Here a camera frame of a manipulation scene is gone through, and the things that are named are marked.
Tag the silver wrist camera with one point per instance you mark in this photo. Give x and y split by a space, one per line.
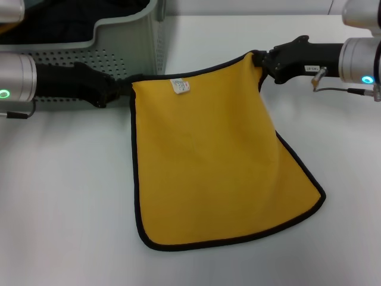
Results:
10 9
363 13

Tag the grey perforated plastic storage box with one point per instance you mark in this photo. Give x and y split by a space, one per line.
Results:
143 44

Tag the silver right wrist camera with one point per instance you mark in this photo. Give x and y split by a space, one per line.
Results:
363 13

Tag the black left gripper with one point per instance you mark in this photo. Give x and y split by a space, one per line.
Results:
68 82

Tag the white and silver right arm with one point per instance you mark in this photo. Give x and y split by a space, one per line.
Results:
360 59

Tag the yellow towel with black trim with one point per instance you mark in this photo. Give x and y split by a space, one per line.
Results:
208 164

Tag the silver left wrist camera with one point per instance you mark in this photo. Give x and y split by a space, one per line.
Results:
10 9

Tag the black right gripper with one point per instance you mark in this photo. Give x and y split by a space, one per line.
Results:
300 58

